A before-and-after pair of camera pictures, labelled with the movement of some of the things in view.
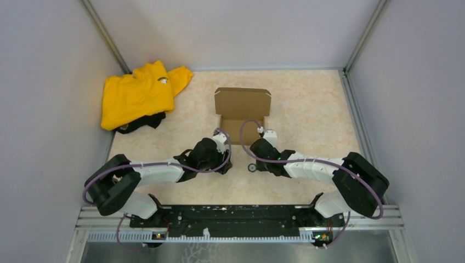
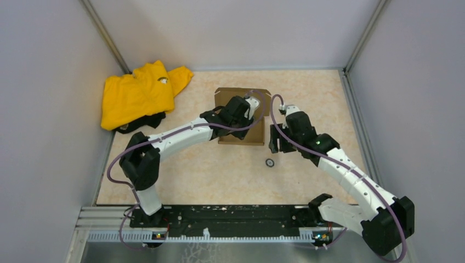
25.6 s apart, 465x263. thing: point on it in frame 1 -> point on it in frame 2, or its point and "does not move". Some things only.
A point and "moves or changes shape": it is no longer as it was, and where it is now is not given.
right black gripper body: x=262 y=166 -> x=284 y=146
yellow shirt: x=148 y=90 does not move
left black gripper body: x=215 y=160 -> x=244 y=121
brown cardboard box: x=234 y=106 does not move
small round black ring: x=251 y=167 moves or changes shape
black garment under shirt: x=153 y=120 does not move
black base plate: x=239 y=221 does not move
